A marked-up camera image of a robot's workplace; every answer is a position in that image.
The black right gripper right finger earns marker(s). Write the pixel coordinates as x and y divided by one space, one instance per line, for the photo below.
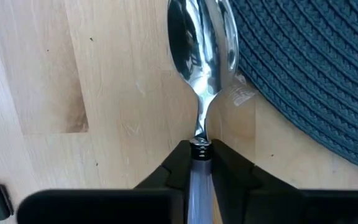
244 193

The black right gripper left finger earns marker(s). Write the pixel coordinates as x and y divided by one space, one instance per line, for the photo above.
176 171

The dark blue woven placemat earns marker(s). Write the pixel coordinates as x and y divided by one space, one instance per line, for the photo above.
322 62

